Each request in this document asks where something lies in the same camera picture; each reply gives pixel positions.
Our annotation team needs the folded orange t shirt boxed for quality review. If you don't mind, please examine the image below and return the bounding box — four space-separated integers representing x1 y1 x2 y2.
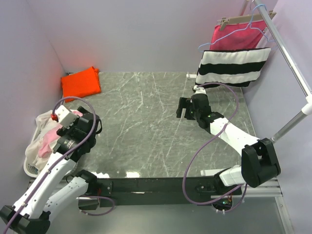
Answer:
61 66 101 98

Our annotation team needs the white t shirt red print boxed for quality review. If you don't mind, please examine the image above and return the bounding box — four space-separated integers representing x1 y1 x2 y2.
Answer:
25 110 61 172

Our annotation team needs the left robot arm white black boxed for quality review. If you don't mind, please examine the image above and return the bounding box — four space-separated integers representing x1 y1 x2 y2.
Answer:
0 106 101 234

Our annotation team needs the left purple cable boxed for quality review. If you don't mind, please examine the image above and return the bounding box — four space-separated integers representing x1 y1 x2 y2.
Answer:
0 96 115 234

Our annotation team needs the pink t shirt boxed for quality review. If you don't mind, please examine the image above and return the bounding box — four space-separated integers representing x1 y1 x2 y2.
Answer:
38 110 83 159

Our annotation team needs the wooden clip hanger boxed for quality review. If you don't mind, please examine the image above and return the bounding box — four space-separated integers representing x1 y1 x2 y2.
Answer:
217 14 263 31

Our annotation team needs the aluminium frame rail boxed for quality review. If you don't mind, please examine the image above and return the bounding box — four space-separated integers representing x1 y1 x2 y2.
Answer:
27 178 283 198

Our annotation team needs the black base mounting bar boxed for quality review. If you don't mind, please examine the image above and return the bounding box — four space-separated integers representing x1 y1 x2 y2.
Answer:
68 176 244 212

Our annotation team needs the black white striped cloth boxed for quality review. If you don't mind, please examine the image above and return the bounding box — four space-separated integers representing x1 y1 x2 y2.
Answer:
195 47 271 87

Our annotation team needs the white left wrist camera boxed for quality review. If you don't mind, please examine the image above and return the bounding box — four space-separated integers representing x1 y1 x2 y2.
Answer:
51 105 79 128

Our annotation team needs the magenta hanging cloth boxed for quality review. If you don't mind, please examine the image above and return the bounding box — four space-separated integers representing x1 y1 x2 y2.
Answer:
210 19 268 51

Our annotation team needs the white laundry basket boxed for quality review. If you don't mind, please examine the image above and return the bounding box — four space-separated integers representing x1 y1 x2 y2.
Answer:
23 127 53 178

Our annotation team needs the light blue wire hanger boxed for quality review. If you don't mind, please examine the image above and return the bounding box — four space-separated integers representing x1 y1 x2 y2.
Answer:
198 5 278 53

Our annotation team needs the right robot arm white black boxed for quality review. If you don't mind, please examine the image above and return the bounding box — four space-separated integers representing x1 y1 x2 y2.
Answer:
176 94 281 195

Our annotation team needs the metal clothes rack pole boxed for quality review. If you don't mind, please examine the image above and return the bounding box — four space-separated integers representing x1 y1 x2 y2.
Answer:
237 0 312 171

